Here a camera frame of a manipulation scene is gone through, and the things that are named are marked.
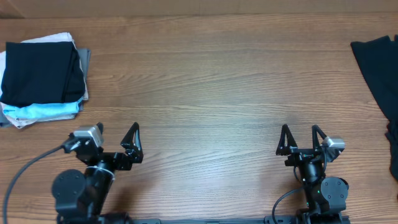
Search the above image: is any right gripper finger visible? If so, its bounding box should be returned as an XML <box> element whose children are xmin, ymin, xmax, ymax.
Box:
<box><xmin>312</xmin><ymin>124</ymin><xmax>327</xmax><ymax>149</ymax></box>
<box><xmin>275</xmin><ymin>124</ymin><xmax>298</xmax><ymax>156</ymax></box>

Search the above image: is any black t-shirt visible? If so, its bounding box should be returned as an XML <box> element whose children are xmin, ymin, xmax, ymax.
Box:
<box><xmin>1</xmin><ymin>42</ymin><xmax>85</xmax><ymax>107</ymax></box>

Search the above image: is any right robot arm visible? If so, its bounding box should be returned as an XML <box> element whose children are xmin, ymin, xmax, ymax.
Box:
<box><xmin>271</xmin><ymin>124</ymin><xmax>350</xmax><ymax>224</ymax></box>

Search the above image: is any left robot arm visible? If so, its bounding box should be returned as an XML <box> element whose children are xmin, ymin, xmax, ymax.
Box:
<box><xmin>52</xmin><ymin>123</ymin><xmax>144</xmax><ymax>224</ymax></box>

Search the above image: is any light blue folded t-shirt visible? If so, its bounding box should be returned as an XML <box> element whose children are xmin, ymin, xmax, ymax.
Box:
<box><xmin>1</xmin><ymin>97</ymin><xmax>83</xmax><ymax>119</ymax></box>

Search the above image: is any beige folded t-shirt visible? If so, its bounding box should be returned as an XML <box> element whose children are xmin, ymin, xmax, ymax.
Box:
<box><xmin>1</xmin><ymin>32</ymin><xmax>89</xmax><ymax>121</ymax></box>

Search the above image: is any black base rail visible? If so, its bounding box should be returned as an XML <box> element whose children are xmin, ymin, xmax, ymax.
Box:
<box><xmin>129</xmin><ymin>215</ymin><xmax>351</xmax><ymax>224</ymax></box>

